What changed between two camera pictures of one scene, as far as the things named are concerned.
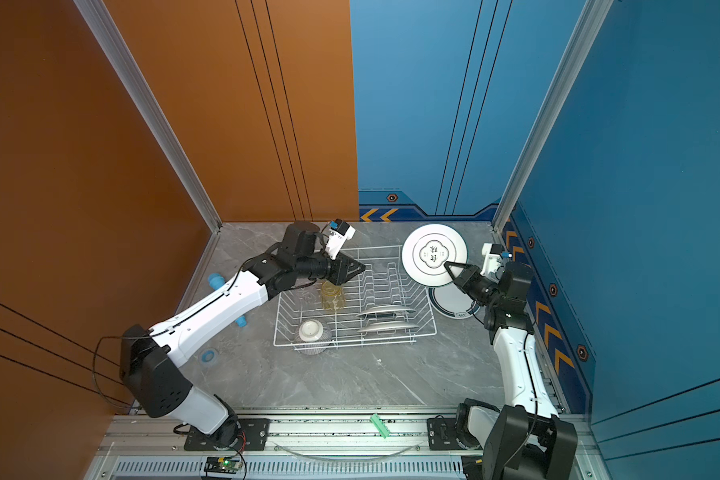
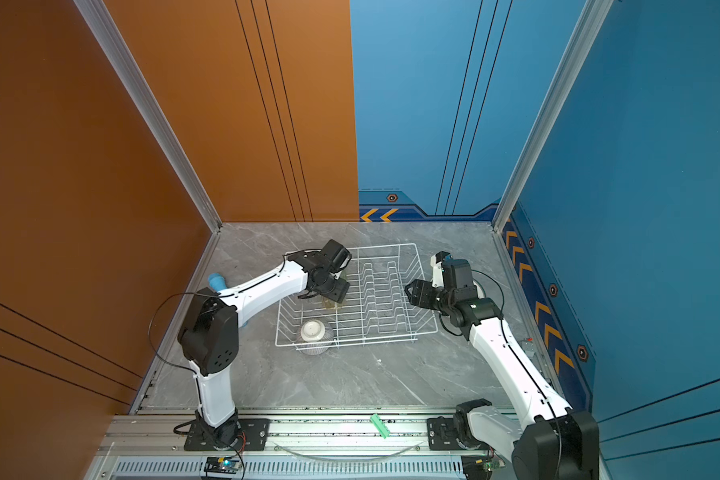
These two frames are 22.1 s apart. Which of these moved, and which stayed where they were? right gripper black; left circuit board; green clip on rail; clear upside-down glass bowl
Moved: right gripper black
Stayed: green clip on rail; clear upside-down glass bowl; left circuit board
